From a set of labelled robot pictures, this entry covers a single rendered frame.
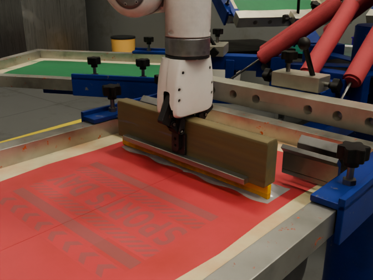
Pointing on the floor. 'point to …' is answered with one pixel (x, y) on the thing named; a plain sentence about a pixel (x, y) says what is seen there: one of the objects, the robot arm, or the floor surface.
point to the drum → (123, 43)
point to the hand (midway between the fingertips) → (186, 140)
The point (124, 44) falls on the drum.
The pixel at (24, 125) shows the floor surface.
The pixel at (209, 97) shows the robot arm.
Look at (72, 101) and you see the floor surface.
